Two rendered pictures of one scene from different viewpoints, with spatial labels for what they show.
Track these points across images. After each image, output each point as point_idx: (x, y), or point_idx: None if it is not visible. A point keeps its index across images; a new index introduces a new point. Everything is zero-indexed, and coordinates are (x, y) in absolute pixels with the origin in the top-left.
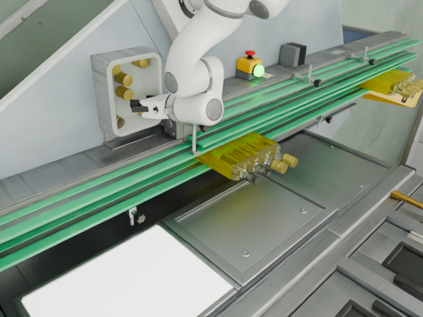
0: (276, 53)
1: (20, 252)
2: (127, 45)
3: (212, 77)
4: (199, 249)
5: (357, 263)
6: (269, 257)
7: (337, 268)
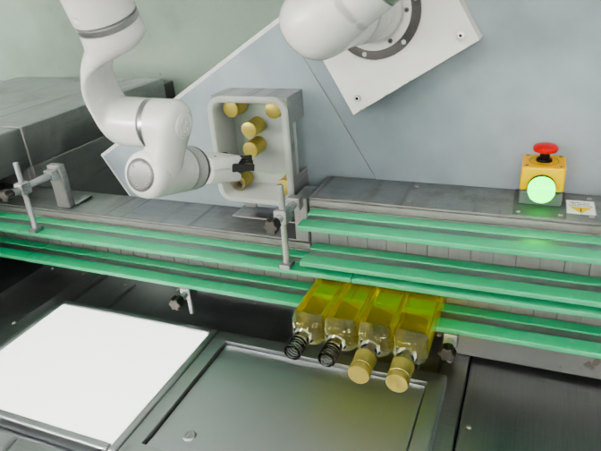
0: None
1: (81, 261)
2: (278, 84)
3: (140, 127)
4: (175, 385)
5: None
6: None
7: None
